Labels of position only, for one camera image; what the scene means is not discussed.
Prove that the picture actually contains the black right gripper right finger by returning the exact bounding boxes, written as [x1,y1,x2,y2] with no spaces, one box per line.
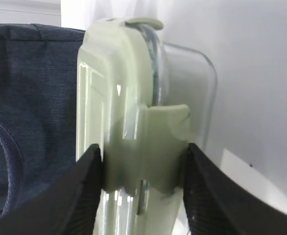
[183,143,287,235]

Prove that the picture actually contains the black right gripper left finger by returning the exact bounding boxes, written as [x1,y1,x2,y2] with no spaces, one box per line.
[0,144,102,235]

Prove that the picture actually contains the glass container with green lid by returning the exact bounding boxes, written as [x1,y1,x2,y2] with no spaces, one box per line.
[76,17,217,235]

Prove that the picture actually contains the navy blue insulated lunch bag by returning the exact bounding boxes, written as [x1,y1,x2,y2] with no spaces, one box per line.
[0,24,85,218]

